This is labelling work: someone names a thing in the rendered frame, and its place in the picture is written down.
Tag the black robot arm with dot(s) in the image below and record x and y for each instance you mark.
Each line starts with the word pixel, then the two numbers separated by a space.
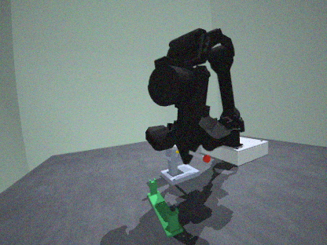
pixel 174 80

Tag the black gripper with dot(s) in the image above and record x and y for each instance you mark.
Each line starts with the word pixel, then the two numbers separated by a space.
pixel 161 138

